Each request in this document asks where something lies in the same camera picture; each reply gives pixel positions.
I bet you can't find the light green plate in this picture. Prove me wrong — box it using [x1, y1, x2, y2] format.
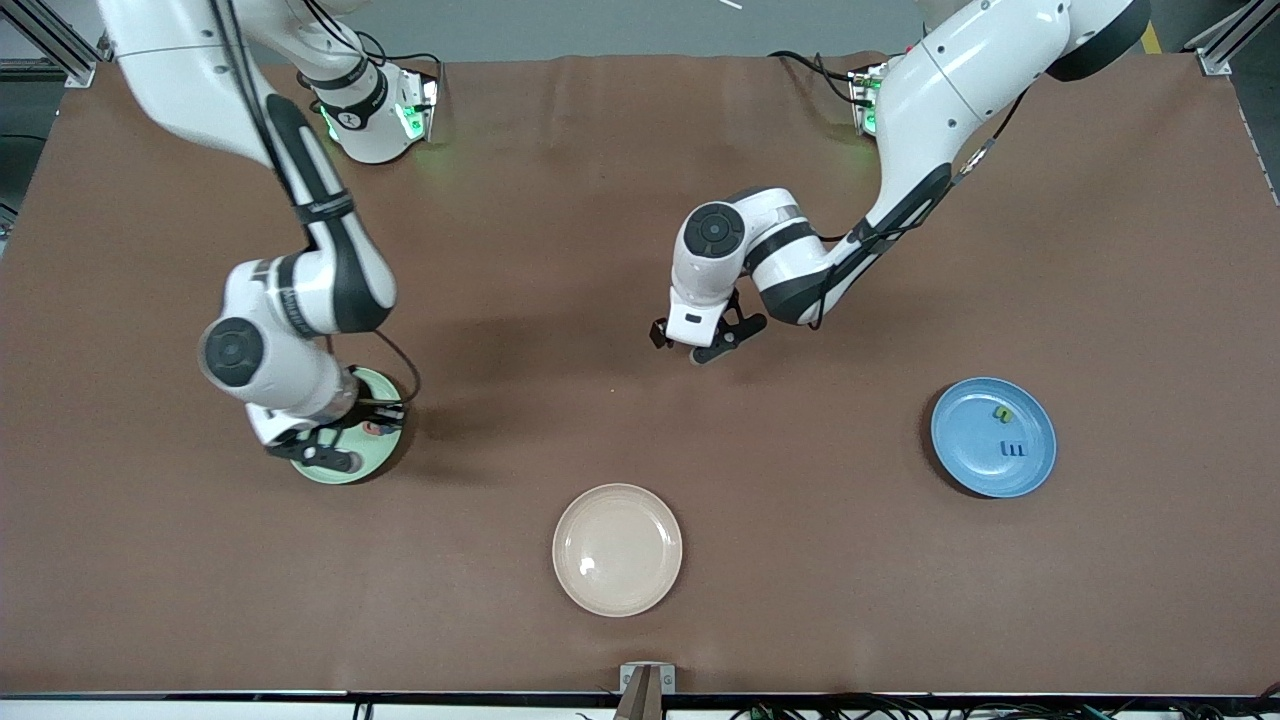
[290, 366, 406, 486]

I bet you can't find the brown table cover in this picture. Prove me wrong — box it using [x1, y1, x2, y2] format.
[0, 52, 1280, 698]

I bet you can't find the beige plate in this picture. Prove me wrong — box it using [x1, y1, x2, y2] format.
[552, 483, 684, 618]

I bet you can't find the metal base connector plate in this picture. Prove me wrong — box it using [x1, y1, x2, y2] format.
[848, 65, 887, 136]
[395, 72, 441, 143]

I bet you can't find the blue plate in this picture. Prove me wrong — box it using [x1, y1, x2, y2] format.
[930, 376, 1058, 499]

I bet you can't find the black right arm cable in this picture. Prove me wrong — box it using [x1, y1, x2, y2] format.
[205, 0, 422, 407]

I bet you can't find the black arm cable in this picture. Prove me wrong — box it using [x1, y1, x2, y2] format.
[815, 88, 1033, 331]
[205, 0, 422, 407]

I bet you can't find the black base cable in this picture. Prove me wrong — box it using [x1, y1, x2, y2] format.
[365, 44, 447, 83]
[768, 50, 863, 106]

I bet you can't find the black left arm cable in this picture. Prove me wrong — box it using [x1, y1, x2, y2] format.
[815, 88, 1033, 331]

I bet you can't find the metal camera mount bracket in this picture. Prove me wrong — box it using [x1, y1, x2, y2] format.
[615, 662, 677, 720]

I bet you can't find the aluminium frame profile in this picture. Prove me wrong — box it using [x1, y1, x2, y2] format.
[1185, 0, 1280, 76]
[0, 0, 101, 89]

